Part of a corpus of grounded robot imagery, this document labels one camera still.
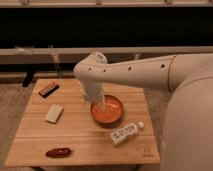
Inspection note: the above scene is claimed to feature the white rectangular sponge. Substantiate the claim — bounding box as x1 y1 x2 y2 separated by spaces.
45 104 63 123

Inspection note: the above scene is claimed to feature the wooden table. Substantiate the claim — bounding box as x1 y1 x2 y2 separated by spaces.
5 79 160 167

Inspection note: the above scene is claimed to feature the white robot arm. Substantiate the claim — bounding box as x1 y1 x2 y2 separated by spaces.
74 52 213 171

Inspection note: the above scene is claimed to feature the dark brown snack bar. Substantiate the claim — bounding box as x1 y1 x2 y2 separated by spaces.
39 82 59 98

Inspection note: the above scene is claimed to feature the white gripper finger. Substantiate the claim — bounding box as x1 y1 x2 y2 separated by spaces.
97 101 104 110

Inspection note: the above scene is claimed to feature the white plastic bottle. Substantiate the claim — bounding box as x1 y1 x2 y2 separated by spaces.
110 122 144 146

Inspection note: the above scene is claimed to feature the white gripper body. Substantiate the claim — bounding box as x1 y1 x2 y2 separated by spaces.
83 83 104 102

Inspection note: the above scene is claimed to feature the orange bowl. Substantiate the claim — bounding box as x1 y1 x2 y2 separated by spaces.
90 95 124 124

